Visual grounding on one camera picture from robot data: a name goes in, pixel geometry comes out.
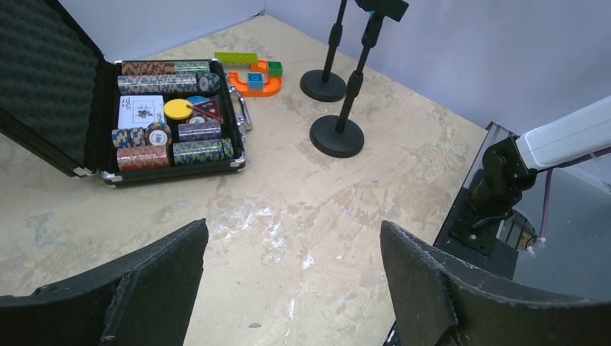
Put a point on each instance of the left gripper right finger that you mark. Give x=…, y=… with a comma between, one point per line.
x=439, y=299

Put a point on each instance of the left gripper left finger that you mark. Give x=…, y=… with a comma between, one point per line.
x=145, y=297

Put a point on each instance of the black round-base mic stand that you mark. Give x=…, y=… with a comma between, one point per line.
x=337, y=135

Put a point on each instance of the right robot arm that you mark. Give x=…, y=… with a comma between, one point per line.
x=511, y=166

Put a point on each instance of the black poker chip case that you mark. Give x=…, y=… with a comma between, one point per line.
x=59, y=98

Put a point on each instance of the white card deck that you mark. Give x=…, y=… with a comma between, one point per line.
x=139, y=111

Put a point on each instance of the yellow chip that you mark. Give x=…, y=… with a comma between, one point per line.
x=178, y=109

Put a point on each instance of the blue toy brick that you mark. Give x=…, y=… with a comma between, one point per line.
x=255, y=81

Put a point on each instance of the orange curved toy track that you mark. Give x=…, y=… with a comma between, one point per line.
x=272, y=85

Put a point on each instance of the small green toy brick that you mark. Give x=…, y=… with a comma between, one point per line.
x=274, y=69

